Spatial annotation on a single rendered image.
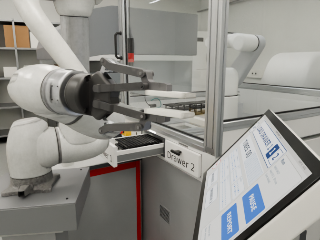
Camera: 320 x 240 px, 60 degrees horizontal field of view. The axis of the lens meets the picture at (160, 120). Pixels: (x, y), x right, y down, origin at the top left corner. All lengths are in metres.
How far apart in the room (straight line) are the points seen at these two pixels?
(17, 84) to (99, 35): 1.74
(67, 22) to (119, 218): 1.26
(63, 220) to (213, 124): 0.69
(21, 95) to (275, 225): 0.51
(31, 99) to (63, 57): 0.26
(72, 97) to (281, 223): 0.39
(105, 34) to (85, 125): 1.73
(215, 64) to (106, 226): 1.22
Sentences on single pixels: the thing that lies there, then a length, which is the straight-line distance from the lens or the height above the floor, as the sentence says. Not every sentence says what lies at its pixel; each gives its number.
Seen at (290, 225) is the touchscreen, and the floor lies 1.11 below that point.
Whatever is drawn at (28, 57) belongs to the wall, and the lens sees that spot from 5.62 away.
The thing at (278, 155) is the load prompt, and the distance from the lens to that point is 0.62.
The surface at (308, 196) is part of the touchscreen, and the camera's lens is 0.47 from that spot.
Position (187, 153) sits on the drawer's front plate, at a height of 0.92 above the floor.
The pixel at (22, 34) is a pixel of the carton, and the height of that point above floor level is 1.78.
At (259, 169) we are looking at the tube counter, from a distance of 0.63.
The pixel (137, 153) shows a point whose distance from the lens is 1.49.
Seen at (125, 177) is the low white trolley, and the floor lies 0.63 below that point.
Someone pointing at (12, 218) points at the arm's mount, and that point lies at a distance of 1.12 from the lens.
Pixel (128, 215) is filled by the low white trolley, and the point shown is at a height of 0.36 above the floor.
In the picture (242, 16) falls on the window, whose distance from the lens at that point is 1.27.
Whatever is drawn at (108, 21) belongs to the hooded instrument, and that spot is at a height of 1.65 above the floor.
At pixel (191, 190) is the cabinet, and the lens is 1.42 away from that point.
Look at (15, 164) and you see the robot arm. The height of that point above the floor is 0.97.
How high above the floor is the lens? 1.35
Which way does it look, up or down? 12 degrees down
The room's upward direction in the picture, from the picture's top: straight up
